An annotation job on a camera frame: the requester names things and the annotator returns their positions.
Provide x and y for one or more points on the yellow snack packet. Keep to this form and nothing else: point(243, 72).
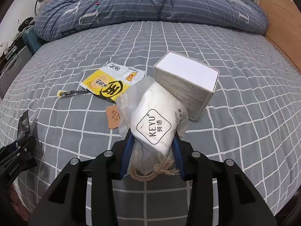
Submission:
point(105, 82)

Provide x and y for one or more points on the grey ribbed suitcase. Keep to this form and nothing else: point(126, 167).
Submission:
point(14, 73)

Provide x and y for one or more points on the torn wrapper strip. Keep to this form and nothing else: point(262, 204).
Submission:
point(70, 93)

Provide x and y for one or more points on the white cotton pad bag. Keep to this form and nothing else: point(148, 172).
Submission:
point(154, 115)

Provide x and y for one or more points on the blue dotted quilt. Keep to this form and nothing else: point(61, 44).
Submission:
point(131, 7)

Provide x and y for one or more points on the teal suitcase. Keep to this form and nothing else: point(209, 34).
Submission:
point(33, 40)

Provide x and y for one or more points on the white cardboard box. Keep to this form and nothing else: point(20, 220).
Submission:
point(188, 80)

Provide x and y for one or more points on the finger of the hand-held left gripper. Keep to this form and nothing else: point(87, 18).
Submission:
point(8, 148)
point(25, 149)

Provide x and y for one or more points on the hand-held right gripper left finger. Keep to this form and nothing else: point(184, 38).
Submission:
point(124, 155)

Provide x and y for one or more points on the wooden bed side board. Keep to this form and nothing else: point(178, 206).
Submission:
point(283, 28)

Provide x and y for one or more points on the grey checked bed sheet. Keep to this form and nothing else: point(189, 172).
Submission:
point(235, 94)

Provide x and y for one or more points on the orange paper tag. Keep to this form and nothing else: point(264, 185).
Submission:
point(112, 119)

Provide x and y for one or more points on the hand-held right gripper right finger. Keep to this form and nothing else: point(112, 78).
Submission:
point(179, 157)

